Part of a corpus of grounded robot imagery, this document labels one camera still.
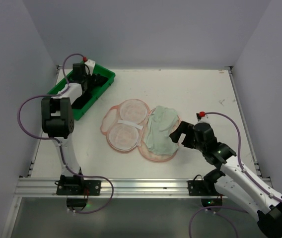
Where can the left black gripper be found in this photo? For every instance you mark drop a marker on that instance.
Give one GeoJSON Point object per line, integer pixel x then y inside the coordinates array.
{"type": "Point", "coordinates": [91, 83]}

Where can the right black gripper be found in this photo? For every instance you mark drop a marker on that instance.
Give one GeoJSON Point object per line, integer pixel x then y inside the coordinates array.
{"type": "Point", "coordinates": [188, 136]}

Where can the black bra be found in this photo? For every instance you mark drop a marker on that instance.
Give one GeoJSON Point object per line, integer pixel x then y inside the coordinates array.
{"type": "Point", "coordinates": [87, 94]}

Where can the light green bra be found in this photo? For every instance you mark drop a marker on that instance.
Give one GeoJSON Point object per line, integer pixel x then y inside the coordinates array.
{"type": "Point", "coordinates": [159, 126]}

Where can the floral mesh laundry bag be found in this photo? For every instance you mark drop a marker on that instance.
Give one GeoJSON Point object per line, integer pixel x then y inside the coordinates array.
{"type": "Point", "coordinates": [125, 126]}

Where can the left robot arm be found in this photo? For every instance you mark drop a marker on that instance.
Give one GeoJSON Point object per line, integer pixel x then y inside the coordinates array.
{"type": "Point", "coordinates": [58, 124]}

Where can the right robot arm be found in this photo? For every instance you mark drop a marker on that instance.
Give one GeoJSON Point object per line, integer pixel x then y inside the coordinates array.
{"type": "Point", "coordinates": [231, 178]}

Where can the green plastic tray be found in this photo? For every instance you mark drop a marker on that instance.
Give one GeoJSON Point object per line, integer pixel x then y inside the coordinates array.
{"type": "Point", "coordinates": [77, 114]}

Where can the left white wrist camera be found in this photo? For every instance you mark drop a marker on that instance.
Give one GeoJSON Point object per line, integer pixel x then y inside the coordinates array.
{"type": "Point", "coordinates": [91, 65]}

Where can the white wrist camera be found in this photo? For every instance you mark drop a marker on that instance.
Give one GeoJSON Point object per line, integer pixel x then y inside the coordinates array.
{"type": "Point", "coordinates": [91, 65]}
{"type": "Point", "coordinates": [202, 117]}

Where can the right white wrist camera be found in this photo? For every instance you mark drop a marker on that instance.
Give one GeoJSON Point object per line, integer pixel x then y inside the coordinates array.
{"type": "Point", "coordinates": [202, 117]}

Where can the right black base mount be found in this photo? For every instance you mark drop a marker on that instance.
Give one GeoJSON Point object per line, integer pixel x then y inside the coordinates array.
{"type": "Point", "coordinates": [201, 186]}

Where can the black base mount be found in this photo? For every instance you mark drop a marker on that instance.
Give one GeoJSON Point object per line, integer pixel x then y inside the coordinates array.
{"type": "Point", "coordinates": [201, 186]}
{"type": "Point", "coordinates": [76, 185]}

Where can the aluminium mounting rail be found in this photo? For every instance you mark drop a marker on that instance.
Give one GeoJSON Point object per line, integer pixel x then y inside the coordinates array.
{"type": "Point", "coordinates": [123, 188]}

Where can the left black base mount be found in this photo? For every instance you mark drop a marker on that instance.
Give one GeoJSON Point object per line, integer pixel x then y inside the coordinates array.
{"type": "Point", "coordinates": [76, 185]}

